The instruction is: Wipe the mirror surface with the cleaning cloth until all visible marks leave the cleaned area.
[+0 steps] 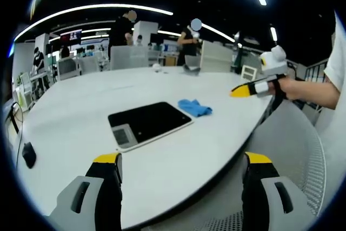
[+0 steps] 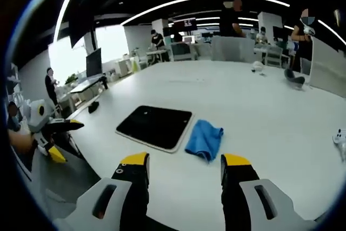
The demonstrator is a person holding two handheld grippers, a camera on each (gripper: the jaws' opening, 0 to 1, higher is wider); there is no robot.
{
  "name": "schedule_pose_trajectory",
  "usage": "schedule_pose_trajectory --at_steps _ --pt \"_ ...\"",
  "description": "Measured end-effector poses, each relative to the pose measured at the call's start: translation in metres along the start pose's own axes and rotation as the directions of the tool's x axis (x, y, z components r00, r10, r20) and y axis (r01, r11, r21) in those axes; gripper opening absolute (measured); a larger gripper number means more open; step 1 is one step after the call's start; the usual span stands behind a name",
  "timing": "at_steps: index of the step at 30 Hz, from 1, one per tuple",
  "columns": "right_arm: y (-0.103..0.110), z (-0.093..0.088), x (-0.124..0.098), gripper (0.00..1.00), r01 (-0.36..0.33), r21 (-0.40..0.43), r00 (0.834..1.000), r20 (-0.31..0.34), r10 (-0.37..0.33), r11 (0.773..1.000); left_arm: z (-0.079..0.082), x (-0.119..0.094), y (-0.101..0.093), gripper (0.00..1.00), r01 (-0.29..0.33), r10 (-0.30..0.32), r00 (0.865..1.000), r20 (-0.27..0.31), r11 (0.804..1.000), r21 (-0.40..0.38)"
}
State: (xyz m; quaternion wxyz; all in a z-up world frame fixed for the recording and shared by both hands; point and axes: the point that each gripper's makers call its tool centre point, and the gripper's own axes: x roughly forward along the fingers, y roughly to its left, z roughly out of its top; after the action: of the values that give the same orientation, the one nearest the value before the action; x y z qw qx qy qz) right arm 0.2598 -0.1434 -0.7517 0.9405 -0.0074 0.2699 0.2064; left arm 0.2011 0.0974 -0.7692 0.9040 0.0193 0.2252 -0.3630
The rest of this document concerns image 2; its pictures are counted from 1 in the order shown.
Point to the straight ceiling light strip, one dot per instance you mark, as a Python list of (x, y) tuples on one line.
[(62, 6)]

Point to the dark grey curved object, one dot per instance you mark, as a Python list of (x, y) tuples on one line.
[(293, 79)]

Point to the black monitor stand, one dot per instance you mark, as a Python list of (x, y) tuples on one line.
[(103, 82)]

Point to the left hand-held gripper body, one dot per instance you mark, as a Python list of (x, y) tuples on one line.
[(36, 118)]

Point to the frosted desk partition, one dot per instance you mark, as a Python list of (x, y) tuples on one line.
[(232, 49)]

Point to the white device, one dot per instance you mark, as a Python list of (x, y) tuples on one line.
[(340, 139)]

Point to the black computer monitor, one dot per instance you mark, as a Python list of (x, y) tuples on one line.
[(93, 63)]

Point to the grey monitor desk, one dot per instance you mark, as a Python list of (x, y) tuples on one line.
[(86, 86)]

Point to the white partition panel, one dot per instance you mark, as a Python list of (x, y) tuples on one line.
[(329, 66)]

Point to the white crumpled object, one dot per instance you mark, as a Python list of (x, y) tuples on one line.
[(258, 65)]

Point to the blue cleaning cloth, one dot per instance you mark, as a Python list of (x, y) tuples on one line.
[(202, 139)]

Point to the light grey office chair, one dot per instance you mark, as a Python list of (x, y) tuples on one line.
[(62, 182)]

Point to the grey desk partition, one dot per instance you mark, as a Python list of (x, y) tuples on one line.
[(182, 51)]

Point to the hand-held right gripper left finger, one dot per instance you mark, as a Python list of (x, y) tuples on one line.
[(135, 177)]

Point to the black computer mouse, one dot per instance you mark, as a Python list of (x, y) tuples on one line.
[(93, 108)]

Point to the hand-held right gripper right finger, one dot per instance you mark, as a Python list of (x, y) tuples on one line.
[(238, 179)]

